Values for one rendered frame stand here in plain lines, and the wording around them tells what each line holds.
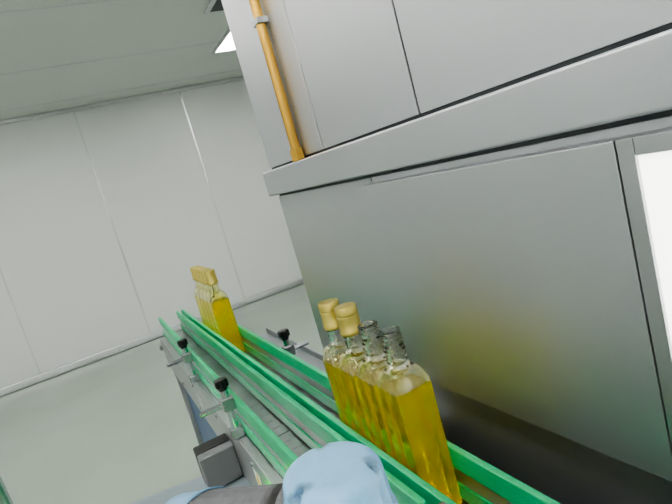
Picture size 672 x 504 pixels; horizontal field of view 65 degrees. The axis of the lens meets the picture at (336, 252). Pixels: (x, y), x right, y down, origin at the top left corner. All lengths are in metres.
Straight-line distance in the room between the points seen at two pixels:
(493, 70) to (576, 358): 0.33
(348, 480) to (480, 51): 0.48
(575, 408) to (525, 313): 0.12
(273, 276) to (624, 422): 6.32
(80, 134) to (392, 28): 5.88
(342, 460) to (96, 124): 6.26
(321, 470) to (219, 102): 6.51
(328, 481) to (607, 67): 0.40
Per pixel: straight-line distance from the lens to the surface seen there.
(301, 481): 0.40
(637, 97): 0.52
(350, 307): 0.77
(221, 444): 1.28
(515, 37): 0.62
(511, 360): 0.72
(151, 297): 6.51
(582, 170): 0.55
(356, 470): 0.39
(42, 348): 6.55
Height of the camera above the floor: 1.36
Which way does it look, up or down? 9 degrees down
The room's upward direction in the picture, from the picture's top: 16 degrees counter-clockwise
